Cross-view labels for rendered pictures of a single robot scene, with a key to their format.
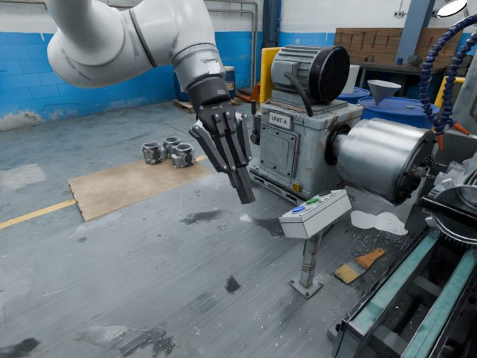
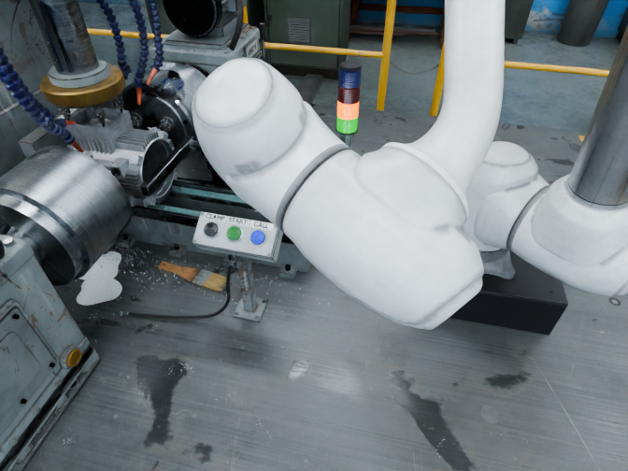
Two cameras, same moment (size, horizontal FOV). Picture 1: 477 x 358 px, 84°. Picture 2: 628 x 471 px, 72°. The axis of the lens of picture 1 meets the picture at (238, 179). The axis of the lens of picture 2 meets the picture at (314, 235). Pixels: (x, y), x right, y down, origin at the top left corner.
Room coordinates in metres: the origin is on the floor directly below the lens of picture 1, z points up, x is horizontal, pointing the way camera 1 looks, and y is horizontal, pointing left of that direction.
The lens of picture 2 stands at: (0.75, 0.44, 1.64)
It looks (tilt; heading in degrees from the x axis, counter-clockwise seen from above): 42 degrees down; 234
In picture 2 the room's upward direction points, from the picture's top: straight up
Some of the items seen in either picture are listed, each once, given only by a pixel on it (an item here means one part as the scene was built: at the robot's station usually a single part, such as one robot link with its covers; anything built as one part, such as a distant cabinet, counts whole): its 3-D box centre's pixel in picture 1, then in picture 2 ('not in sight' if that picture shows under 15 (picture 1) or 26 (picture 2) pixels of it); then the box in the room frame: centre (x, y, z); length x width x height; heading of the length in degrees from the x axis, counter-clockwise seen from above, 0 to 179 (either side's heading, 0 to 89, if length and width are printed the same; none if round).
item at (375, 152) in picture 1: (370, 155); (40, 230); (0.82, -0.45, 1.04); 0.37 x 0.25 x 0.25; 40
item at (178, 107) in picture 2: not in sight; (175, 107); (0.37, -0.83, 1.04); 0.41 x 0.25 x 0.25; 40
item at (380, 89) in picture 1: (380, 98); not in sight; (2.14, -1.13, 0.93); 0.25 x 0.24 x 0.25; 131
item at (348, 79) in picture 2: not in sight; (349, 76); (0.01, -0.42, 1.19); 0.06 x 0.06 x 0.04
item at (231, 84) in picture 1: (206, 87); not in sight; (5.64, 0.67, 0.37); 1.20 x 0.80 x 0.74; 126
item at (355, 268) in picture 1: (361, 263); (192, 275); (0.56, -0.37, 0.80); 0.21 x 0.05 x 0.01; 122
